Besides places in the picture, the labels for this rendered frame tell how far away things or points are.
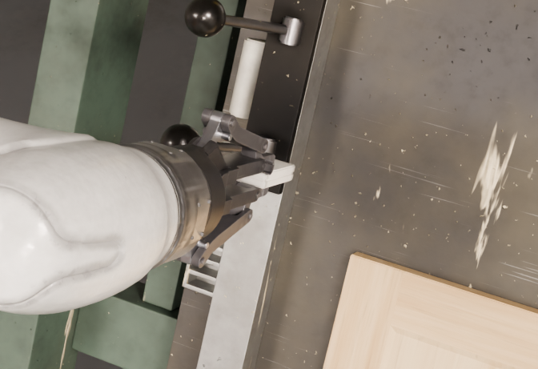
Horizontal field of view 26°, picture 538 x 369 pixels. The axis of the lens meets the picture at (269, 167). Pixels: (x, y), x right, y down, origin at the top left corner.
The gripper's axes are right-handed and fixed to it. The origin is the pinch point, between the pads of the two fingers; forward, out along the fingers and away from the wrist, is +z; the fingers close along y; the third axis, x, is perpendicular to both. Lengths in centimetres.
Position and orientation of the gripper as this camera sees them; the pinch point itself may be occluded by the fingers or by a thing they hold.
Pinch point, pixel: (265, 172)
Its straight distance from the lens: 104.1
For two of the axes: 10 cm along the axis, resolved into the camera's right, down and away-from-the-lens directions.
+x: -9.0, -2.7, 3.4
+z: 3.8, -1.0, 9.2
